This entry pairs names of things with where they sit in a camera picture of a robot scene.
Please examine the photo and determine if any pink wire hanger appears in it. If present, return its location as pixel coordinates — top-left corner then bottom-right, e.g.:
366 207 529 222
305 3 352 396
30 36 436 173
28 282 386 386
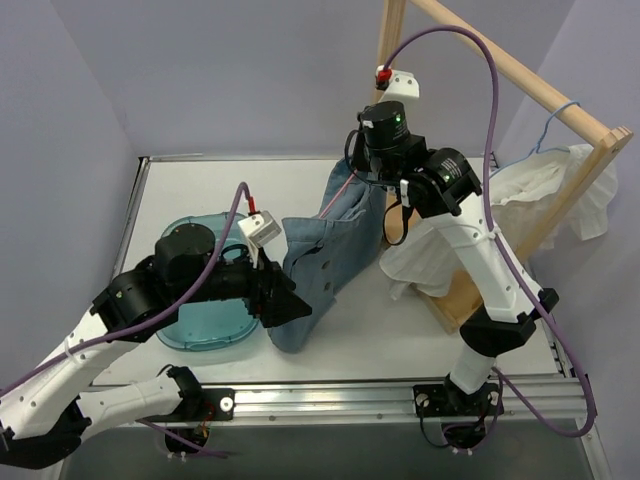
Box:
318 173 356 219

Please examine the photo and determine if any blue denim skirt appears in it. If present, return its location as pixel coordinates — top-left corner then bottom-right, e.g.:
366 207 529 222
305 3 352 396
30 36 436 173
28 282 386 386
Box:
269 160 386 353

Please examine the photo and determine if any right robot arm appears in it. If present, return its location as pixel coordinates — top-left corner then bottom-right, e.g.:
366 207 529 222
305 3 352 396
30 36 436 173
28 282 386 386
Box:
346 101 559 413

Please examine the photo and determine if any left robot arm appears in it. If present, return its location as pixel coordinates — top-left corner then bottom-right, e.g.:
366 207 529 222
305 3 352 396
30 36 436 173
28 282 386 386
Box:
1 224 312 470

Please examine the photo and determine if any teal plastic tray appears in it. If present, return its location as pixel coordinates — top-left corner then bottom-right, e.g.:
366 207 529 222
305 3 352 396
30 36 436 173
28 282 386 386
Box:
156 212 258 352

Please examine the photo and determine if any white garment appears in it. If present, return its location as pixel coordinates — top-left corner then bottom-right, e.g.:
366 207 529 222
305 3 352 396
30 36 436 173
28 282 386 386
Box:
379 144 618 300

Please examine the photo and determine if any wooden clothes rack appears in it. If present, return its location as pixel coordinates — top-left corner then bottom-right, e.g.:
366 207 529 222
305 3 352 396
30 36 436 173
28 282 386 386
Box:
377 1 633 334

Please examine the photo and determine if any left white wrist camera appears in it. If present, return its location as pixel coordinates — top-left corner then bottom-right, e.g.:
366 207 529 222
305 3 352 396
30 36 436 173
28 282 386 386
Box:
237 196 282 268

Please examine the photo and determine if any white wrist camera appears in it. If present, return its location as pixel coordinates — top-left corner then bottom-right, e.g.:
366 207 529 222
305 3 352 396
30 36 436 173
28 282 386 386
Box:
375 65 420 104
237 196 282 268

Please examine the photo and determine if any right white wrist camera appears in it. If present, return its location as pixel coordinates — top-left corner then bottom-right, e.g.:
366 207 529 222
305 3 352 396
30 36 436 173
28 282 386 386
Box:
375 65 420 104

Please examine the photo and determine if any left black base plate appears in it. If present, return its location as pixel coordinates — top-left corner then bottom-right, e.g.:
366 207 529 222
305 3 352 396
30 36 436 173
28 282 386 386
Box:
146 387 236 423

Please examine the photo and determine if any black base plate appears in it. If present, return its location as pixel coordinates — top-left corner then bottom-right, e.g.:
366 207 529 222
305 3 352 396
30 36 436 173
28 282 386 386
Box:
146 387 236 423
412 382 482 418

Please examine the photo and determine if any blue wire hanger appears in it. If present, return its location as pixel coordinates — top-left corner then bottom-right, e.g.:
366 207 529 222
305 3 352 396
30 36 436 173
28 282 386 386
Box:
490 100 581 178

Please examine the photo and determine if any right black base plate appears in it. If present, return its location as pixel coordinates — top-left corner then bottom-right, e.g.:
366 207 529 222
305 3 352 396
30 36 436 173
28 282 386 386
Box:
412 382 482 418

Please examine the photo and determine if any aluminium front rail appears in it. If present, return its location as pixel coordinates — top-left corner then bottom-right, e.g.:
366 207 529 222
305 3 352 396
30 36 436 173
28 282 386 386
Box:
78 377 587 429

